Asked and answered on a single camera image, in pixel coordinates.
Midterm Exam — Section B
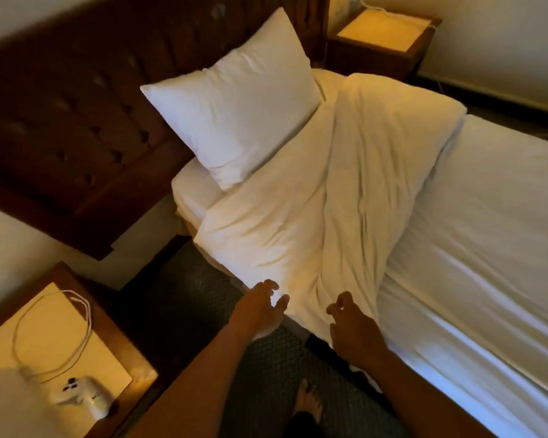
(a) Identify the person's right hand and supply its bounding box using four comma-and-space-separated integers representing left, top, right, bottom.
325, 291, 389, 368

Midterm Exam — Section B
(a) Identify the person's left hand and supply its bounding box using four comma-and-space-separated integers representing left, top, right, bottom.
230, 279, 291, 339

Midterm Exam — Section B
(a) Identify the person's right forearm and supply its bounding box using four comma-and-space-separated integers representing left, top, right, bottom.
349, 353, 487, 438

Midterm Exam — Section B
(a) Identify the person's left forearm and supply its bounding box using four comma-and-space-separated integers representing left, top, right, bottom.
135, 326, 268, 438

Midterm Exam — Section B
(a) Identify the person's bare foot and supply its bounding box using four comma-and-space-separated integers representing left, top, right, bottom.
292, 378, 324, 425

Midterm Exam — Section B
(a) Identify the white duvet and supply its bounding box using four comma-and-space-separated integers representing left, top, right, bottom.
193, 73, 467, 335

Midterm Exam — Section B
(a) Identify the bed with white sheet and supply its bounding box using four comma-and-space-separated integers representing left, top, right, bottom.
171, 68, 548, 438

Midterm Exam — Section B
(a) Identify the white pillow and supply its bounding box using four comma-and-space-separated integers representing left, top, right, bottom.
140, 7, 325, 192

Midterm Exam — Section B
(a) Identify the white game controller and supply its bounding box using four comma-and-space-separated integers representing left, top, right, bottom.
49, 376, 113, 421

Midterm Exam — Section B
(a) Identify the wooden nightstand with pale top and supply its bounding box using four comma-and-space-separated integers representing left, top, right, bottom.
325, 5, 443, 82
0, 262, 159, 438

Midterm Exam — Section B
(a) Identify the brown tufted headboard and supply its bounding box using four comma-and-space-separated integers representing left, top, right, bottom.
0, 0, 332, 261

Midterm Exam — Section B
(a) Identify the white cable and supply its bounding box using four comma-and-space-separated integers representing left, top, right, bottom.
12, 289, 93, 384

